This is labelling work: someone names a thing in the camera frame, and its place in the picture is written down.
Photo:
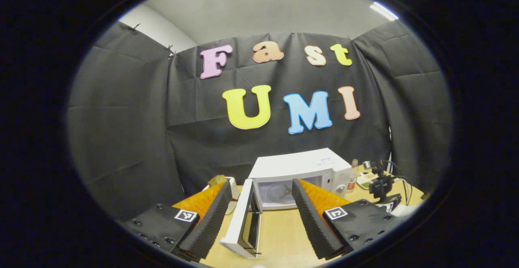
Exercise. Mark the white microwave oven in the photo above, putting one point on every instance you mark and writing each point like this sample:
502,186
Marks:
292,164

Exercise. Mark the white divided dish of beans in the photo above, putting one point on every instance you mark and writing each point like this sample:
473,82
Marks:
365,181

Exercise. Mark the black backdrop cloth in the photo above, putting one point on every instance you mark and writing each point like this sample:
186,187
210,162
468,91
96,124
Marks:
121,138

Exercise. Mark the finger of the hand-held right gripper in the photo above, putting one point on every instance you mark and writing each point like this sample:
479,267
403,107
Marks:
392,201

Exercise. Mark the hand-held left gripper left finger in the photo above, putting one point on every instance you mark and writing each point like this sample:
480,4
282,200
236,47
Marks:
209,223

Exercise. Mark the white toaster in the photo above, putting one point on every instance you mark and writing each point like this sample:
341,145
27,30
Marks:
234,191

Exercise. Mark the brown bread slice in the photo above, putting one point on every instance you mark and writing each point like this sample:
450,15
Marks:
217,179

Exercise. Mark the clear bottle with red label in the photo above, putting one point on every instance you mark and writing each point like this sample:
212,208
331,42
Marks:
352,179

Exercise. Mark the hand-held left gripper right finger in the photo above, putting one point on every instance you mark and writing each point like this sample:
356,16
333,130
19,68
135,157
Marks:
314,223

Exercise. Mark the ceiling light panel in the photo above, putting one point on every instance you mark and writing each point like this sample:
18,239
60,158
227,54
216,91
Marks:
384,11

